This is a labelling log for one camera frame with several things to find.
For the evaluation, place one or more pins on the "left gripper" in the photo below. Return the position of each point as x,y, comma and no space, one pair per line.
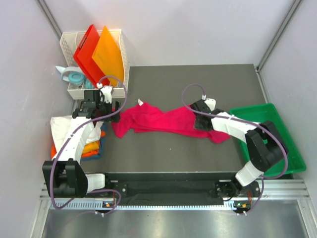
109,106

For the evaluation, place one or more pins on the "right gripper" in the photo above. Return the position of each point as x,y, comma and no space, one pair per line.
198,127

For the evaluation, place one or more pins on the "magenta t shirt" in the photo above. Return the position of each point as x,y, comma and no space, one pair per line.
146,118

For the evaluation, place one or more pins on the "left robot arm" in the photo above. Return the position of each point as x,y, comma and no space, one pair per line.
63,175

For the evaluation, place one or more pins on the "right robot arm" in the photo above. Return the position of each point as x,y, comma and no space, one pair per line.
264,143

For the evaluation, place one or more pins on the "blue folded t shirt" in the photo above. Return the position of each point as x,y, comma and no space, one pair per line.
103,128

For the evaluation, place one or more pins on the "teal white headphones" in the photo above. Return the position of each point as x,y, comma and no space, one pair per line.
75,76

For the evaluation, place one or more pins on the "white folded t shirt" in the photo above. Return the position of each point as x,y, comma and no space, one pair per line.
60,127

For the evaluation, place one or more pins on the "orange folded t shirt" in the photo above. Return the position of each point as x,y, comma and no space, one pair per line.
93,148

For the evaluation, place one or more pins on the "red plastic folder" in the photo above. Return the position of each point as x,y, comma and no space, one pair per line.
83,55

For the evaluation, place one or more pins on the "orange plastic folder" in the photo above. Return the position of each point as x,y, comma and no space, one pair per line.
107,56

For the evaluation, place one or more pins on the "green plastic tray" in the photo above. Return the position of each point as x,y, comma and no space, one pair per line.
264,112

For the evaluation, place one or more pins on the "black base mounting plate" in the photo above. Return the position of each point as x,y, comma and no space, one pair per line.
168,189

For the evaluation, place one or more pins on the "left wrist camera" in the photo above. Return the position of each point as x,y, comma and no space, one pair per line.
105,93

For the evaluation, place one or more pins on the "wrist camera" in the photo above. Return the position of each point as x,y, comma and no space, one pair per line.
105,93
210,103

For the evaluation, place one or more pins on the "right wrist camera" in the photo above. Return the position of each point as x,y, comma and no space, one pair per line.
210,103

